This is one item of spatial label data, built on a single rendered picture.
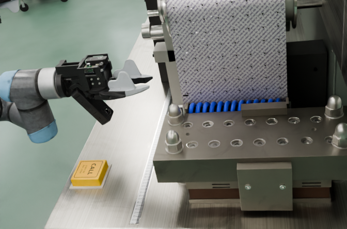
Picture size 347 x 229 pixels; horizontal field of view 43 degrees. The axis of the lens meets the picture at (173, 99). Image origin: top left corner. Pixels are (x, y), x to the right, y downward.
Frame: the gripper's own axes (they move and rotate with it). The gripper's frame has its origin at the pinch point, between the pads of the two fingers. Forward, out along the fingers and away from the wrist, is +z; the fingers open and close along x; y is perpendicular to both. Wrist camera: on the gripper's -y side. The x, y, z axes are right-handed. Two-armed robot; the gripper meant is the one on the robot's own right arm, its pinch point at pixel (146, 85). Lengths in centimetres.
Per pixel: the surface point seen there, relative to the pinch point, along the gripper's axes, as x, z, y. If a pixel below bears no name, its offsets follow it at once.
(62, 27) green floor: 319, -175, -102
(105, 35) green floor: 288, -119, -103
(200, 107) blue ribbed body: -2.5, 12.1, -5.1
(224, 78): 0.1, 18.0, 0.3
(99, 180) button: -12.2, -12.0, -17.6
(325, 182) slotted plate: -18.4, 36.9, -13.7
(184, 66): 0.0, 9.4, 4.0
